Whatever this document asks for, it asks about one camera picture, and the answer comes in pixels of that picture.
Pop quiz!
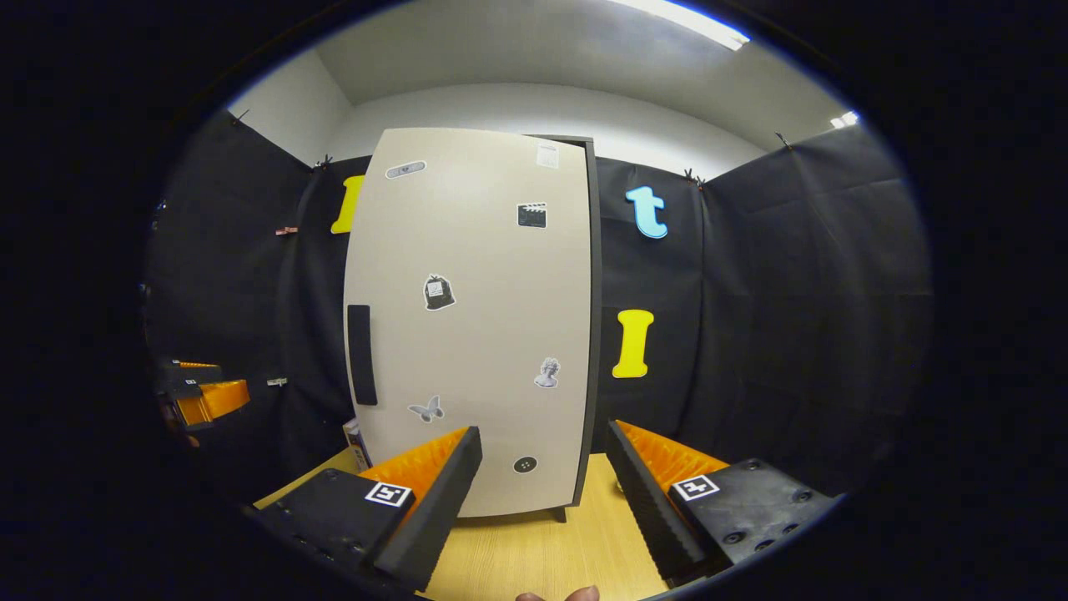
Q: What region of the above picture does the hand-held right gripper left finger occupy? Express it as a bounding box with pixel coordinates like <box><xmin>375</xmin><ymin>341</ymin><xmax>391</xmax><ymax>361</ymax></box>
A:
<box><xmin>246</xmin><ymin>426</ymin><xmax>483</xmax><ymax>595</ymax></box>

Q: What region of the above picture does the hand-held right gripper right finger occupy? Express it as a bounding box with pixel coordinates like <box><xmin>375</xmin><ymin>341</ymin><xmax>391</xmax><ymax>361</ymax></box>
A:
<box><xmin>605</xmin><ymin>420</ymin><xmax>839</xmax><ymax>585</ymax></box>

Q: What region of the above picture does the beige cabinet door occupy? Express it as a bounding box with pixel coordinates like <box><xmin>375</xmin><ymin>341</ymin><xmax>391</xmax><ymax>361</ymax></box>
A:
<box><xmin>342</xmin><ymin>127</ymin><xmax>595</xmax><ymax>518</ymax></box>

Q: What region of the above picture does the black backdrop cloth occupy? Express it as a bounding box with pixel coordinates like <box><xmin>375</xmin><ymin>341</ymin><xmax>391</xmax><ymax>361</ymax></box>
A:
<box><xmin>140</xmin><ymin>109</ymin><xmax>934</xmax><ymax>502</ymax></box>

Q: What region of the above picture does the long ceiling light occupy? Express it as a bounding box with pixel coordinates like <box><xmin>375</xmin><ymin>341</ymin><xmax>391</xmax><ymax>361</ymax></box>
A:
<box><xmin>607</xmin><ymin>0</ymin><xmax>752</xmax><ymax>53</ymax></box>

